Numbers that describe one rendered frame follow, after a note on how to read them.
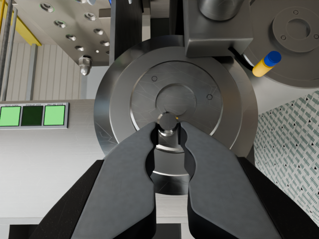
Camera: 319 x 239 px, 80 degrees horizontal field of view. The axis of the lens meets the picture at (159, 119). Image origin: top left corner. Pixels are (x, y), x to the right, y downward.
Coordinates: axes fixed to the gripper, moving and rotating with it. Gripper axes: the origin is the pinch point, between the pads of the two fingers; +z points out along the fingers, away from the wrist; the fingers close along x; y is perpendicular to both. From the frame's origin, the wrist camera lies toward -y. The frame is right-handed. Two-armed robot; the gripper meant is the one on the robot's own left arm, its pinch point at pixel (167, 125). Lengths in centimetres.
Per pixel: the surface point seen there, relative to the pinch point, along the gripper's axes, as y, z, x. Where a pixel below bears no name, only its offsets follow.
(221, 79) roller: -1.3, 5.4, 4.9
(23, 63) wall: 41, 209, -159
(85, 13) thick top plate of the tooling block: -6.6, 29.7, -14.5
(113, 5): -7.3, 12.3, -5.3
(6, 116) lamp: 17, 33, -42
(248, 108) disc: 1.1, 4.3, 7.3
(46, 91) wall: 68, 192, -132
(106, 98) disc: 0.1, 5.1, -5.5
